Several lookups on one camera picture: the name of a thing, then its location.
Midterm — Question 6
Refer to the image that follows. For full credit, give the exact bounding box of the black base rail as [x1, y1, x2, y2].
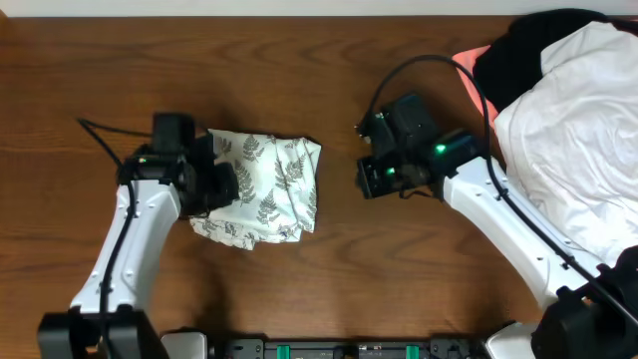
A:
[159, 328, 489, 359]

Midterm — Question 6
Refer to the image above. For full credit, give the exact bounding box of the white fern print cloth bag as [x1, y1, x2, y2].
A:
[190, 130, 321, 250]

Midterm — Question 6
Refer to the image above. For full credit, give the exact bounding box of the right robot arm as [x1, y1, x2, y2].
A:
[358, 126, 637, 358]

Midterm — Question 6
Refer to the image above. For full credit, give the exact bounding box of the black garment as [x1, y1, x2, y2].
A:
[474, 8, 637, 112]

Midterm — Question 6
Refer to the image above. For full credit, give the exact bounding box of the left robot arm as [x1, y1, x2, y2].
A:
[37, 134, 238, 359]

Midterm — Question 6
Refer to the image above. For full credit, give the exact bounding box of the white garment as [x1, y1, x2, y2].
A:
[494, 22, 637, 266]

